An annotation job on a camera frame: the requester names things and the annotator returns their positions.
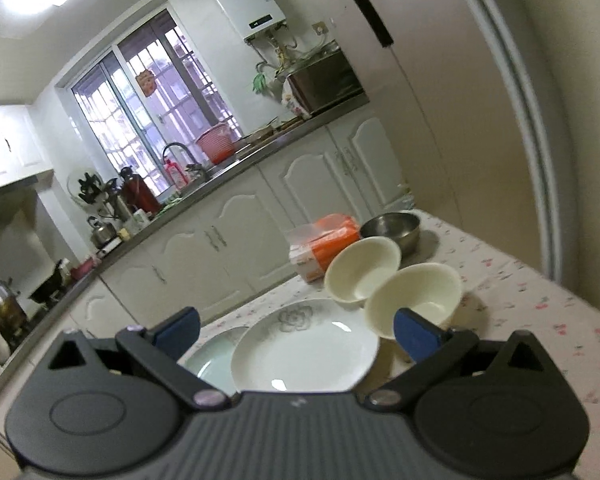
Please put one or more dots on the black wok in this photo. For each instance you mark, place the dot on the black wok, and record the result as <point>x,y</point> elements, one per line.
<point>54,287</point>

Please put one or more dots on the pink dish soap bottle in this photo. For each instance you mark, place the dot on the pink dish soap bottle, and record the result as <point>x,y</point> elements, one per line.
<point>175,173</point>

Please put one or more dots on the black countertop oven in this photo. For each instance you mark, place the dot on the black countertop oven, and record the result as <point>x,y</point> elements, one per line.
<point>318,84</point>

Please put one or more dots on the pink small basin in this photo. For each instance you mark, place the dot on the pink small basin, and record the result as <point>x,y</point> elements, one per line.
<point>78,272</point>

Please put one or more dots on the white water heater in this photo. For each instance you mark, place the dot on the white water heater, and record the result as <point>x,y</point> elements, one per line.
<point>251,18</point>

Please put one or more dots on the steel thermos jug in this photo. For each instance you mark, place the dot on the steel thermos jug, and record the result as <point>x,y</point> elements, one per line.
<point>114,205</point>

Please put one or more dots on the stainless steel bowl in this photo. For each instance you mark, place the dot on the stainless steel bowl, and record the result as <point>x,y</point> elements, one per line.
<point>401,227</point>

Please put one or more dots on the steel kettle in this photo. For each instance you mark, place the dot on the steel kettle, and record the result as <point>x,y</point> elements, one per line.
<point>102,232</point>

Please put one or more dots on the dark red thermos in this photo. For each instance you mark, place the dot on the dark red thermos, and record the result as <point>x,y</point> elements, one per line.
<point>137,193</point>

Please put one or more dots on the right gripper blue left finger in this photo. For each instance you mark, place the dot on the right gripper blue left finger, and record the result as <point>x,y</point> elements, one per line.
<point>154,353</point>

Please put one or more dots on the green rubber gloves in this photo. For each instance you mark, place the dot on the green rubber gloves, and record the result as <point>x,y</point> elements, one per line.
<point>260,84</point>

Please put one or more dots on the orange tissue pack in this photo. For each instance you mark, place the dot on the orange tissue pack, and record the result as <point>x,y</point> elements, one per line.
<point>313,246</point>

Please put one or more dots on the range hood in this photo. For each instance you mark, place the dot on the range hood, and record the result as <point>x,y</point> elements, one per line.
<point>25,197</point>

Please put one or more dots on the white upper cabinets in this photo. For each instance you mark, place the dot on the white upper cabinets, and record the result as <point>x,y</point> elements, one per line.
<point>21,152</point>

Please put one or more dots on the cherry print tablecloth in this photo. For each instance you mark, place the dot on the cherry print tablecloth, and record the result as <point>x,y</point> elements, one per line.
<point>502,294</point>

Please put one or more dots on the kitchen window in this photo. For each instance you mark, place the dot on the kitchen window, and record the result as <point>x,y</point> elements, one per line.
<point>147,89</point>

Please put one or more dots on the white refrigerator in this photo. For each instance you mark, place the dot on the white refrigerator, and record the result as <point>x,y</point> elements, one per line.
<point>474,115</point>

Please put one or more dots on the white floral plate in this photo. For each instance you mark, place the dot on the white floral plate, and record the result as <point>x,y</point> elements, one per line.
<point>309,346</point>

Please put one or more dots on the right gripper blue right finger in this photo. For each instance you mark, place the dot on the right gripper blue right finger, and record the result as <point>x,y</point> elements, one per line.
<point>435,353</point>

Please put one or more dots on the white lower cabinets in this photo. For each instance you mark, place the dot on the white lower cabinets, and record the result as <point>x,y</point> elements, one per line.
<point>218,251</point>

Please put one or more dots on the white cabinets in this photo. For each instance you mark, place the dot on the white cabinets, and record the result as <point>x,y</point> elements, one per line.
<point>21,152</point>
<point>218,251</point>

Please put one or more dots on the green floral plate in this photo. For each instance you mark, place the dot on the green floral plate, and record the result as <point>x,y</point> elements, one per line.
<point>211,362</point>

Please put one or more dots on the red plastic basket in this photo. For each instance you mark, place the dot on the red plastic basket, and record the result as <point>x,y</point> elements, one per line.
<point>217,143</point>

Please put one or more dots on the sink faucet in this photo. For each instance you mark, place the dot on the sink faucet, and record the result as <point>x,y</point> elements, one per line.
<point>194,170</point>

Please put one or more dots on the cream bowl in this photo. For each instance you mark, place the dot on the cream bowl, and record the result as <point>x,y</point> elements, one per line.
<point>361,268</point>
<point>432,290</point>

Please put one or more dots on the steel steamer pot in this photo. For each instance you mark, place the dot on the steel steamer pot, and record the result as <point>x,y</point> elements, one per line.
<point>12,316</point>

